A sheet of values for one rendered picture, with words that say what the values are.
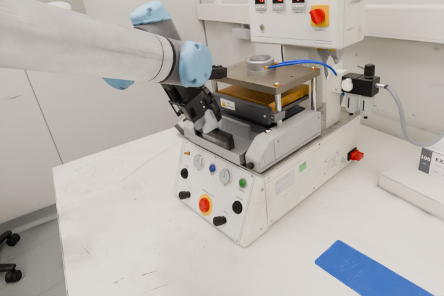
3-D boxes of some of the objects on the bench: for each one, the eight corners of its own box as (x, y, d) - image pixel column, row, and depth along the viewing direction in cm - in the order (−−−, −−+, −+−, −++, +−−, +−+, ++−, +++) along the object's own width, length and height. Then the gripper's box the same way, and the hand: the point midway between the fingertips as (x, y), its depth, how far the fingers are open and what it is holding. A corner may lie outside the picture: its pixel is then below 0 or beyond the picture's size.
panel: (175, 195, 101) (186, 139, 98) (238, 244, 80) (255, 174, 77) (170, 196, 100) (180, 139, 97) (233, 246, 79) (250, 175, 75)
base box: (280, 133, 132) (278, 94, 125) (367, 162, 105) (371, 115, 98) (172, 193, 103) (161, 148, 96) (255, 257, 76) (248, 200, 69)
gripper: (152, 80, 74) (192, 142, 87) (174, 86, 68) (213, 152, 80) (179, 59, 77) (213, 122, 90) (201, 63, 71) (234, 130, 83)
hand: (218, 126), depth 85 cm, fingers closed, pressing on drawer
